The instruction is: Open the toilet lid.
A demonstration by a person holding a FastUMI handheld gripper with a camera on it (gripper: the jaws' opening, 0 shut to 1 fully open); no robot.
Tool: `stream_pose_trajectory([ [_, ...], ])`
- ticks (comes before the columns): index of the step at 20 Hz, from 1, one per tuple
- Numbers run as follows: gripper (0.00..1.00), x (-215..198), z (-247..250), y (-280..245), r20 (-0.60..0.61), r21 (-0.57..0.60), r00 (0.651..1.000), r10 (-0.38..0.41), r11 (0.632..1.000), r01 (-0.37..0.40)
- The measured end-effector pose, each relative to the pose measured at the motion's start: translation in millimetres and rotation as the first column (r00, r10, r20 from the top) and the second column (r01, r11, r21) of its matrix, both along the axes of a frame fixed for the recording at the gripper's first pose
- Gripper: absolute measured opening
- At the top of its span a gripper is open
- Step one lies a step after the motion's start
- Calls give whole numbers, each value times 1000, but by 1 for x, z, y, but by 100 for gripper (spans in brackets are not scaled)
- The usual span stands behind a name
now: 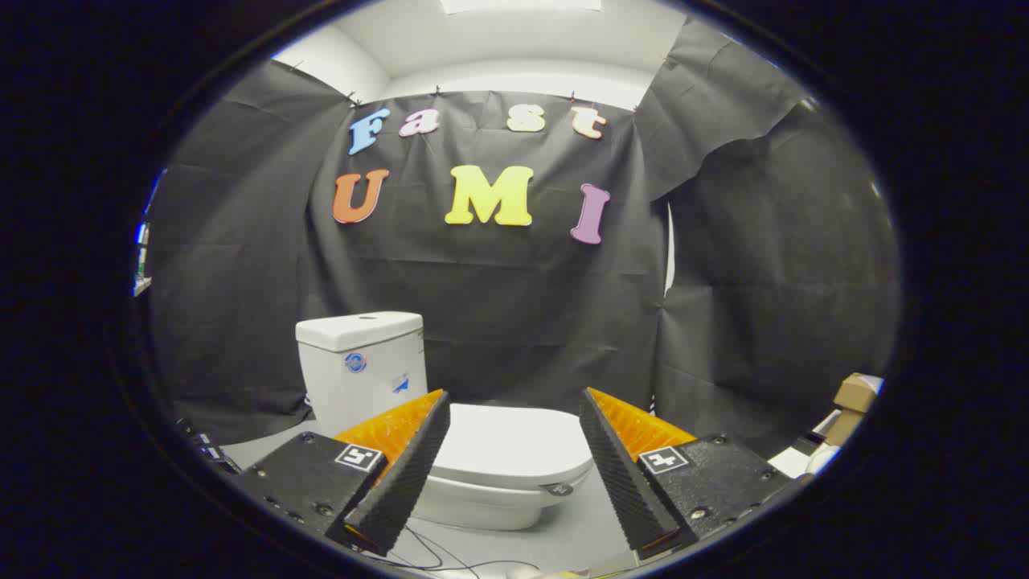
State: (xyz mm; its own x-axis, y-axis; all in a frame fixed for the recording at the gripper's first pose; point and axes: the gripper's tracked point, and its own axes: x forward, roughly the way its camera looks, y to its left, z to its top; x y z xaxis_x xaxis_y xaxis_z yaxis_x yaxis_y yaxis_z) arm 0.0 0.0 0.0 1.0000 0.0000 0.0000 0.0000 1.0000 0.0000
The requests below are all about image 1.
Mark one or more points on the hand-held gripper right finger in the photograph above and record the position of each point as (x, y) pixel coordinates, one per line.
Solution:
(619, 474)

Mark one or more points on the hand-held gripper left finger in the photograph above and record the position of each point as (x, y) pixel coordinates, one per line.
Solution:
(406, 474)

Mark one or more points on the white toilet lid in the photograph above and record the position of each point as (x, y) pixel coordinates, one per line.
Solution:
(510, 442)

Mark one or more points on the white toilet bowl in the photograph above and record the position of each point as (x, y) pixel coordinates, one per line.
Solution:
(482, 507)

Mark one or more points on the black backdrop cloth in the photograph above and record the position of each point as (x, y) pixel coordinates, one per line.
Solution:
(514, 305)

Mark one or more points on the brown cardboard box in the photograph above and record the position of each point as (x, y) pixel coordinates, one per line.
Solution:
(854, 398)

